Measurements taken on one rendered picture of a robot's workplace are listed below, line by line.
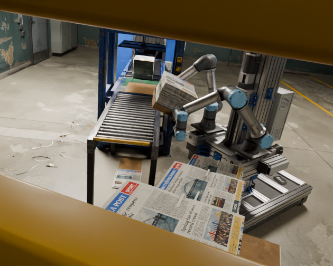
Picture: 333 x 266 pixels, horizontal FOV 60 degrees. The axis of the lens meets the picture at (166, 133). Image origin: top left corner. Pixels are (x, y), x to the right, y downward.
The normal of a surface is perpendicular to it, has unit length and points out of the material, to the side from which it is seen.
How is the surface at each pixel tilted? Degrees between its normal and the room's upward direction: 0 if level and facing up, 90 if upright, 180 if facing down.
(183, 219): 1
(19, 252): 90
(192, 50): 90
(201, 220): 0
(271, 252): 0
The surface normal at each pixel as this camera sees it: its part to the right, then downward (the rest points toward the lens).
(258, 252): 0.12, -0.91
